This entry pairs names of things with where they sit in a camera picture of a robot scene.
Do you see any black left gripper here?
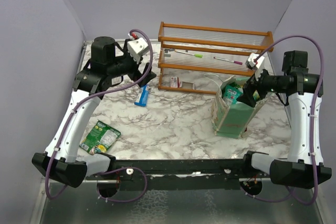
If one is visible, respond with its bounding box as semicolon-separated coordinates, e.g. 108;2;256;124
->
107;39;156;86

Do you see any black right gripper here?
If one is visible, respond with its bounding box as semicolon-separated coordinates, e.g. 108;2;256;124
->
237;63;287;106

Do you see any Fox's spring tea candy bag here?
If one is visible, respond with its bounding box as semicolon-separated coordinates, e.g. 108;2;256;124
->
253;90;261;102

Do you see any teal snack bag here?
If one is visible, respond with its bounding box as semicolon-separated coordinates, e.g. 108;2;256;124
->
223;87;242;106

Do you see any green Fox's candy bag back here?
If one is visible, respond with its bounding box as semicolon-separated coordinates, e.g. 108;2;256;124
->
224;82;243;96

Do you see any green beige paper bag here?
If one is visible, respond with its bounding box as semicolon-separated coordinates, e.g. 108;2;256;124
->
211;76;267;138

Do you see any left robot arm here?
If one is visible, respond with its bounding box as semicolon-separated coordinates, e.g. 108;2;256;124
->
32;29;244;199

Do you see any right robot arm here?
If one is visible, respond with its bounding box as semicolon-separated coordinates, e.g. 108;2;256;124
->
237;50;332;189

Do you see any blue snack wrapper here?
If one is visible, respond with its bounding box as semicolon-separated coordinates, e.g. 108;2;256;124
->
134;84;149;107

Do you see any red white staples box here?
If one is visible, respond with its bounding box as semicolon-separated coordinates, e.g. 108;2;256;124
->
170;77;195;90

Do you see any purple capped marker pen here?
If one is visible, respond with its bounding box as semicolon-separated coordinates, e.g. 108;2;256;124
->
213;57;243;65

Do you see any green capped marker pen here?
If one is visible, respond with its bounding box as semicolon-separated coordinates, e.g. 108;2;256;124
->
175;50;203;58

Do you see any wooden shelf rack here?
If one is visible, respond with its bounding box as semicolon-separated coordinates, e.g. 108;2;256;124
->
158;22;274;94

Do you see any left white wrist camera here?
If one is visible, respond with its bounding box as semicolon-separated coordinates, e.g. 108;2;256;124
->
127;37;149;64

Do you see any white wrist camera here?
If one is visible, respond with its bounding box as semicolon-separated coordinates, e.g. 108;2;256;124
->
127;37;149;64
245;53;265;80

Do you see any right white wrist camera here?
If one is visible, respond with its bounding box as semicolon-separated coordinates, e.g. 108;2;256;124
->
245;53;265;80

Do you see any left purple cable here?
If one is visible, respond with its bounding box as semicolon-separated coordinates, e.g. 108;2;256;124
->
44;29;154;204

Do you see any purple cable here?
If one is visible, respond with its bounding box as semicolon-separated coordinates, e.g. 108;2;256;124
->
44;29;154;204
245;35;325;206

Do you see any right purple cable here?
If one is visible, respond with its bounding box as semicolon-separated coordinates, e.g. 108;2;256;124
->
245;35;325;206

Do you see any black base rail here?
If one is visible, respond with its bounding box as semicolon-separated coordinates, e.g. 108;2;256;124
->
85;152;274;192

